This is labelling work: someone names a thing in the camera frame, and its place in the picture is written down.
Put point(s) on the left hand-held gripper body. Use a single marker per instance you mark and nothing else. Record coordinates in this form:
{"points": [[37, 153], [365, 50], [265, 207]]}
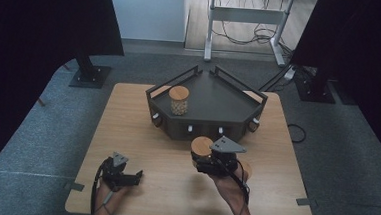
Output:
{"points": [[114, 174]]}

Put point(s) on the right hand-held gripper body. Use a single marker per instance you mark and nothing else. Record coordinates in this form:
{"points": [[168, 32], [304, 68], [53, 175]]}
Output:
{"points": [[224, 156]]}

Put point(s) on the glass jar of green beans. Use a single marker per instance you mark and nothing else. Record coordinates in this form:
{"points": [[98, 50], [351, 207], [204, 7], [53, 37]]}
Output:
{"points": [[201, 146]]}

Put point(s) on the black corner shelf rack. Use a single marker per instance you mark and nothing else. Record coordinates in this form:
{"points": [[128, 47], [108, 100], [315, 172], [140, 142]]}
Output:
{"points": [[219, 99]]}

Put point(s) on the glass jar of pale beans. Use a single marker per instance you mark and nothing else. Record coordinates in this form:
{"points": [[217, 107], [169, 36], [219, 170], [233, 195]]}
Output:
{"points": [[179, 94]]}

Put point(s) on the person's left hand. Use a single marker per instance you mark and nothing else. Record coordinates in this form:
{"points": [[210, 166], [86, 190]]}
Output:
{"points": [[113, 194]]}

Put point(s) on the person's right hand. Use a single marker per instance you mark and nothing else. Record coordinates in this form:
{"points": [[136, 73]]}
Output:
{"points": [[232, 186]]}

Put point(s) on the glass jar of brown contents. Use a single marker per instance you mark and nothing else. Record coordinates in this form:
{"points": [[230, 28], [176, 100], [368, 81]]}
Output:
{"points": [[247, 171]]}

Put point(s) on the black stand base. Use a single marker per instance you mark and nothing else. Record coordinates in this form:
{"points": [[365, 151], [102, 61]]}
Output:
{"points": [[90, 76], [314, 91]]}

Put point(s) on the brown stand leg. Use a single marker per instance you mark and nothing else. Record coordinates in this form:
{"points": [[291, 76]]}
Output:
{"points": [[66, 67], [41, 102]]}

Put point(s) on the white power strip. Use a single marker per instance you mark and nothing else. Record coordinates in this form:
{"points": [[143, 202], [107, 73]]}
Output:
{"points": [[289, 74]]}

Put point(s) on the black curtain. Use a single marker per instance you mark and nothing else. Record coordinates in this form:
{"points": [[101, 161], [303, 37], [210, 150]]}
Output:
{"points": [[32, 44], [365, 48]]}

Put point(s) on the white desk frame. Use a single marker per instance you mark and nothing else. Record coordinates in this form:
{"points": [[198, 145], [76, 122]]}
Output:
{"points": [[247, 15]]}

